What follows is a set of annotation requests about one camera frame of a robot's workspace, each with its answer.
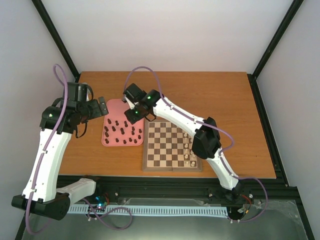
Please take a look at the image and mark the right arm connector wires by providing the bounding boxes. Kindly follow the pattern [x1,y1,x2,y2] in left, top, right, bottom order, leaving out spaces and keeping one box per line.
[237,193,255,215]

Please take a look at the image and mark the wooden chess board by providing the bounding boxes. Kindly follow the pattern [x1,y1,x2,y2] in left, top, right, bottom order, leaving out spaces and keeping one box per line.
[142,119,203,172]

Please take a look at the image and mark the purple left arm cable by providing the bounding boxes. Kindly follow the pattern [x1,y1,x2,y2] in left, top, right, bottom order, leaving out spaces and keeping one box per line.
[24,63,69,236]

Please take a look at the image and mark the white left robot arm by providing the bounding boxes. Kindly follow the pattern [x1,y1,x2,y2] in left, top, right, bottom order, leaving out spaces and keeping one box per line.
[11,82,108,220]

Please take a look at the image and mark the row of white chess pieces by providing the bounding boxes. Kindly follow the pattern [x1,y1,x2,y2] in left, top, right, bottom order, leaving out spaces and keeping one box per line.
[182,132,197,168]

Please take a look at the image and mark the pink plastic tray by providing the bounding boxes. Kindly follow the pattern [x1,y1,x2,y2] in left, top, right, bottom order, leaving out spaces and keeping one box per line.
[101,99,144,147]

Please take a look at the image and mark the light blue cable duct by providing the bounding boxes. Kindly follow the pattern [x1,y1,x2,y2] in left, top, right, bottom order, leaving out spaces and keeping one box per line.
[67,204,228,218]

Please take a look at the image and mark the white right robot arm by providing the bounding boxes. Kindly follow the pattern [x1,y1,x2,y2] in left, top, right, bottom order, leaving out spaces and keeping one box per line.
[123,83,243,203]

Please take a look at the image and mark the black aluminium frame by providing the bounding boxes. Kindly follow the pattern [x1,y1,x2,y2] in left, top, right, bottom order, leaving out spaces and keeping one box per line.
[24,0,315,240]

